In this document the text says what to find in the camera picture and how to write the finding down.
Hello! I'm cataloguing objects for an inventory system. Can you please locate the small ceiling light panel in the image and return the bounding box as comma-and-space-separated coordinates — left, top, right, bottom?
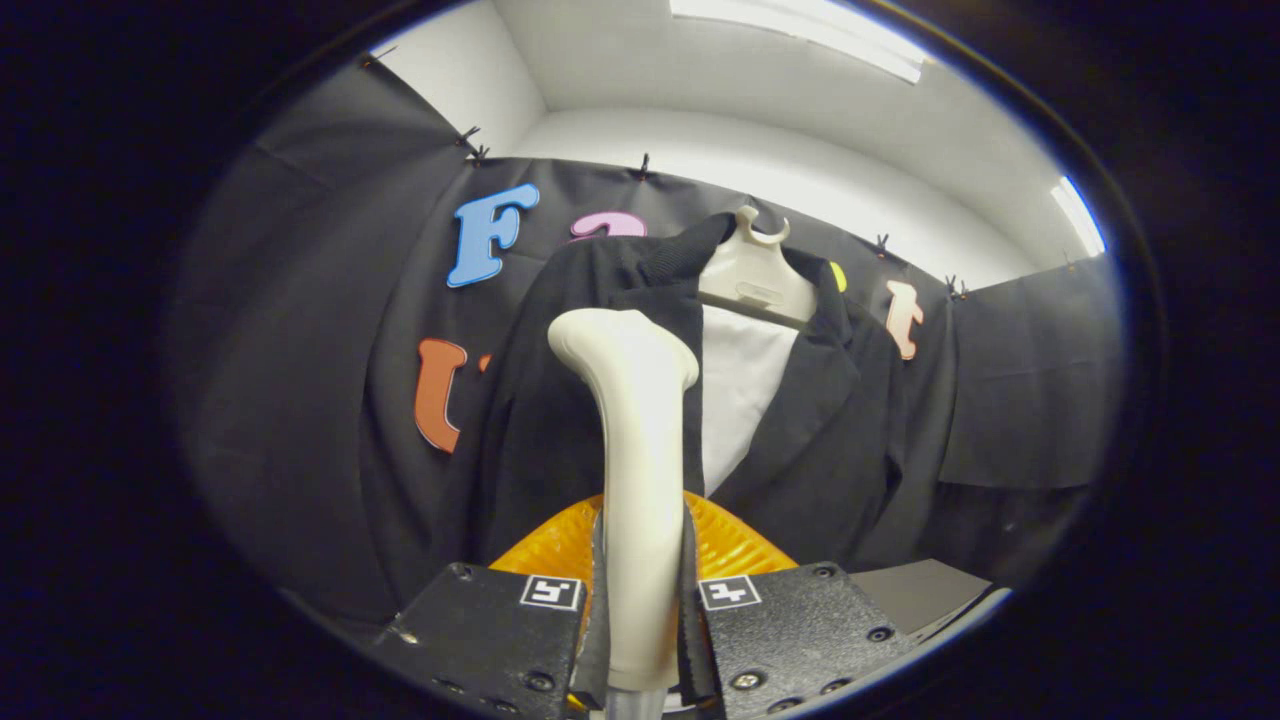
1050, 176, 1108, 258

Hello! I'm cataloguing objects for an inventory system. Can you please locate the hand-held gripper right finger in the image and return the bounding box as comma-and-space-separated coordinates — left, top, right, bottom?
680, 490, 919, 719

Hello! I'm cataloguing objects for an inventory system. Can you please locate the black suit jacket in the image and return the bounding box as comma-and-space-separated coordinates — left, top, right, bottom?
470, 212, 906, 571

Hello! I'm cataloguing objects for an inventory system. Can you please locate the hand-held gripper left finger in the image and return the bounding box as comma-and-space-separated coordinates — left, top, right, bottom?
370, 490, 611, 719

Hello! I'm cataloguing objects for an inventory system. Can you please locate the black backdrop cloth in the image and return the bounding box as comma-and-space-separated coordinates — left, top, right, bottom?
170, 50, 1126, 641

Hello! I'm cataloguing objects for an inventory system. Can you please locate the cream plastic hanger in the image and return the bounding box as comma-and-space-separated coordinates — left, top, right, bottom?
697, 205, 819, 331

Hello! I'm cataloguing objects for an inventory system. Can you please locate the grey and beige cabinet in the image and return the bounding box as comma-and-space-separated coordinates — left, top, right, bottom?
850, 558, 996, 636

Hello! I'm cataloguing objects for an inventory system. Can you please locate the long ceiling light panel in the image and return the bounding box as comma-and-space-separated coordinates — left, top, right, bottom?
668, 0, 931, 84

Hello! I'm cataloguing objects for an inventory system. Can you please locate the white shirt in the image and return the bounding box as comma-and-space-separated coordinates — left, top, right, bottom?
700, 303, 801, 498

